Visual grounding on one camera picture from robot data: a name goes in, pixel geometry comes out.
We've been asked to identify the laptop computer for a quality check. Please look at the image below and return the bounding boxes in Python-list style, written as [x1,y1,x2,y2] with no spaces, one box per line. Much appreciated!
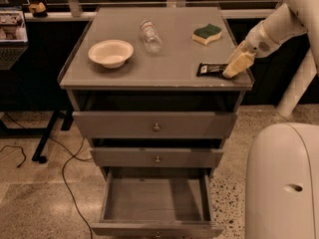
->
[0,6,29,70]

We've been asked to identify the black desk frame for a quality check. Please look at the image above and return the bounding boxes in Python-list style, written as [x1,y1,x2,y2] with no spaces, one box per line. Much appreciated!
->
[0,111,74,163]

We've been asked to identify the grey top drawer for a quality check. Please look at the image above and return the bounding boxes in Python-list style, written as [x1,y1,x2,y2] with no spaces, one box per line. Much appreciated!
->
[73,92,237,139]

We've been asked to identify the short black cable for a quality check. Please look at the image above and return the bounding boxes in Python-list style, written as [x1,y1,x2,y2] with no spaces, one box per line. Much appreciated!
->
[0,144,28,169]

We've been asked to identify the white pipe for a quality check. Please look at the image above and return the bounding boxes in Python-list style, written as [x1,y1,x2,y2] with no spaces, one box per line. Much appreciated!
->
[276,50,317,118]

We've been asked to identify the white bowl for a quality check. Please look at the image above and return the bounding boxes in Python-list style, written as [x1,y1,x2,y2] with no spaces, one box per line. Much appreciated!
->
[88,40,134,69]

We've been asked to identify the yellow black object on ledge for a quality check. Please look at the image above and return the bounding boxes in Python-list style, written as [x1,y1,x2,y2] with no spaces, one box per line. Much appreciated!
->
[28,2,47,17]

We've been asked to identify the clear plastic bottle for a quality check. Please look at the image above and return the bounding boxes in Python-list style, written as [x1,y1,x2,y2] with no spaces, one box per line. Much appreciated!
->
[140,20,162,54]

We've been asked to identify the grey bottom drawer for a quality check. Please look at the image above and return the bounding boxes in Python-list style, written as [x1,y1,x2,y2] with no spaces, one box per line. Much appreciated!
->
[92,167,223,239]

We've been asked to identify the black floor cable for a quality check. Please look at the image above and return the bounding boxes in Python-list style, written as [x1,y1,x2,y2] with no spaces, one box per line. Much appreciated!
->
[3,112,95,239]

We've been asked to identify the black rxbar chocolate bar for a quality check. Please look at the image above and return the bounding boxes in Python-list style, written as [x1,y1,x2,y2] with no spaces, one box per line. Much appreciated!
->
[196,63,227,77]

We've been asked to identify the grey drawer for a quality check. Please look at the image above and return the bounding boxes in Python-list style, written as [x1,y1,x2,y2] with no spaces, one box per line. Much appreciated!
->
[92,167,223,239]
[91,138,223,167]
[73,92,237,139]

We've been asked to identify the grey drawer cabinet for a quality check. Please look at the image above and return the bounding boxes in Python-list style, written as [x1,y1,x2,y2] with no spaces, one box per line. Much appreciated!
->
[57,5,256,181]

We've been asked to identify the grey middle drawer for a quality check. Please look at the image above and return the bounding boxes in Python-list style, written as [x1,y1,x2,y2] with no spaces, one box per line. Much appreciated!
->
[91,138,223,167]

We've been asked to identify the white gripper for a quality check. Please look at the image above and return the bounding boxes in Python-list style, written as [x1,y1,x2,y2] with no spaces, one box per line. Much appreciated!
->
[222,21,280,79]

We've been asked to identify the green yellow sponge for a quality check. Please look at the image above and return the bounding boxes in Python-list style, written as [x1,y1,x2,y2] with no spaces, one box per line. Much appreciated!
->
[192,24,222,46]

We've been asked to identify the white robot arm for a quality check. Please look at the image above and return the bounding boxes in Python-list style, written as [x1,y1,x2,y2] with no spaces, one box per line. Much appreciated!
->
[223,0,319,239]

